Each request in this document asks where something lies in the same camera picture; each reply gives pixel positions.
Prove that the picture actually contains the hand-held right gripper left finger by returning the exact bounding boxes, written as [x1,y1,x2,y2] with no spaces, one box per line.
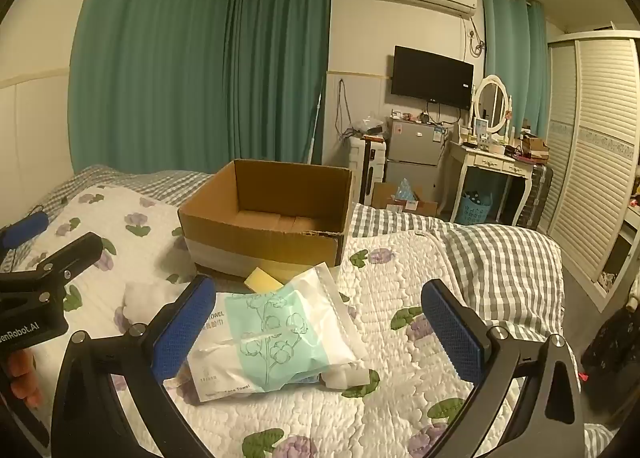
[51,274,217,458]

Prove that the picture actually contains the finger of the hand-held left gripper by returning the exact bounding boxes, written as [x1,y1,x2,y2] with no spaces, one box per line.
[0,212,50,250]
[0,232,103,308]

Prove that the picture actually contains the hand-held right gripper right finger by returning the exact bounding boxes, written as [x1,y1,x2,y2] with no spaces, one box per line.
[421,279,586,458]

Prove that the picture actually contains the yellow sponge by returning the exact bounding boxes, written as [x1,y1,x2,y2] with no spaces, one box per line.
[244,267,286,295]

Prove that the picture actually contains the white green face towel packet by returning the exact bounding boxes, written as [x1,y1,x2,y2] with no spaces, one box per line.
[186,262,370,404]

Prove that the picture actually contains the brown cardboard box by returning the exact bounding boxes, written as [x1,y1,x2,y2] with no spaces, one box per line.
[178,159,355,284]

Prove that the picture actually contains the person's left hand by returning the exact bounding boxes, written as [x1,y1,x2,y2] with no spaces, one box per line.
[0,350,43,410]

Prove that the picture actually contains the white floral quilt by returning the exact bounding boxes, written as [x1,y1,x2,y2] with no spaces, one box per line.
[0,183,566,458]

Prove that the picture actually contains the blue plastic basket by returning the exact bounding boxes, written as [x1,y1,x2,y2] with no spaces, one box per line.
[459,192,494,225]

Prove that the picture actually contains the cardboard box with blue tissue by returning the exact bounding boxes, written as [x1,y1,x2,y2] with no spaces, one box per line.
[371,178,440,218]

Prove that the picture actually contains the dark clothing pile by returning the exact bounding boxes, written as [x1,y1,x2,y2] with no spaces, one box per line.
[580,307,640,389]

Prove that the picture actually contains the dark suitcase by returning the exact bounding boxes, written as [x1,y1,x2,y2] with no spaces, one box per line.
[505,163,554,232]

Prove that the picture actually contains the white dressing table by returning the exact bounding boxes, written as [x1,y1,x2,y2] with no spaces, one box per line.
[447,139,538,227]

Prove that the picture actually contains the silver small fridge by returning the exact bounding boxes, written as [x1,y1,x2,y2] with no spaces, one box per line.
[386,118,446,204]

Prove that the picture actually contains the white suitcase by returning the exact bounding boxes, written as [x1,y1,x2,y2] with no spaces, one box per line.
[348,135,388,205]

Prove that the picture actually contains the brown box on dresser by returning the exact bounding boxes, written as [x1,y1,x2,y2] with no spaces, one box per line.
[520,130,550,162]

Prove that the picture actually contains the teal curtain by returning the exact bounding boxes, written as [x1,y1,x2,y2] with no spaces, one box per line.
[67,0,237,176]
[231,0,333,168]
[480,0,549,139]

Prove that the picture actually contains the clear plastic bag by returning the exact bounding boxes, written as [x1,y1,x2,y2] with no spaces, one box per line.
[349,113,386,137]

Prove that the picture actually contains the white oval mirror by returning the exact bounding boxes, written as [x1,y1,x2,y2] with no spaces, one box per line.
[472,74,513,135]

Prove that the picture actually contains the white louvered wardrobe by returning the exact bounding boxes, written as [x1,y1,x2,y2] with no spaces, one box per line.
[537,28,640,311]

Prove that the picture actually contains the white mop pole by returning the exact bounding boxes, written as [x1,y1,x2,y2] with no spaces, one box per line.
[307,90,324,166]

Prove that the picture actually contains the hanging wall cables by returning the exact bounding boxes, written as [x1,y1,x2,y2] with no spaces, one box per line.
[335,79,352,140]

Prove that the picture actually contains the black wall television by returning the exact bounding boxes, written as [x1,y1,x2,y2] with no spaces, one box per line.
[390,45,475,111]

